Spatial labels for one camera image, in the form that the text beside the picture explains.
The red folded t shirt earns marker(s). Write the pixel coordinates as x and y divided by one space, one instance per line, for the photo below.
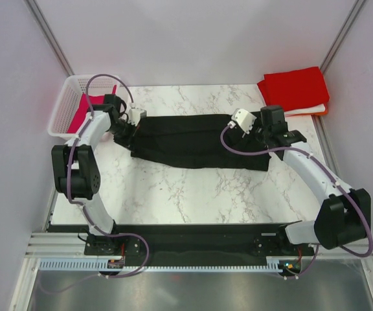
298 89

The black t shirt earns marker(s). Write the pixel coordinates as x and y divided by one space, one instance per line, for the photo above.
190 141

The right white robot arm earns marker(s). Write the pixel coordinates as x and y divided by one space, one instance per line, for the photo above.
344 215

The white plastic basket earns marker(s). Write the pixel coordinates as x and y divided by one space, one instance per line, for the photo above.
68 100

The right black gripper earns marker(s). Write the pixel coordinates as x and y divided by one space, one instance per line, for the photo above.
250 136

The left aluminium corner post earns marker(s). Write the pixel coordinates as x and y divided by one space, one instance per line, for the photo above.
46 30

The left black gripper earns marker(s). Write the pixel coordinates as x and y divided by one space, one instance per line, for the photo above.
127 140

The aluminium corner post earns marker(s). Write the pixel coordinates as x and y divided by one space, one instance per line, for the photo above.
346 27
46 30

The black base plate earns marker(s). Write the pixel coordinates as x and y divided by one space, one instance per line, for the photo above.
229 239

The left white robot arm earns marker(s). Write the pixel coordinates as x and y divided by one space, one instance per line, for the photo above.
76 173

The aluminium front frame rail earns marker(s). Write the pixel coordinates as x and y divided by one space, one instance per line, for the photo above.
68 245

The right aluminium side rail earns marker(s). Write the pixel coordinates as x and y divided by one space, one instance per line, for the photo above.
326 146

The white slotted cable duct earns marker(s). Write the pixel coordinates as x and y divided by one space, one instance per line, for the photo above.
109 265

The right aluminium corner post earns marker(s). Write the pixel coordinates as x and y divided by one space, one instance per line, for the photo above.
346 27

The orange folded t shirt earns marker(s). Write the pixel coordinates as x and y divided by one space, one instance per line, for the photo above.
325 112

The pink t shirt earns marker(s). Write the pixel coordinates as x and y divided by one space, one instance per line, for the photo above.
80 114

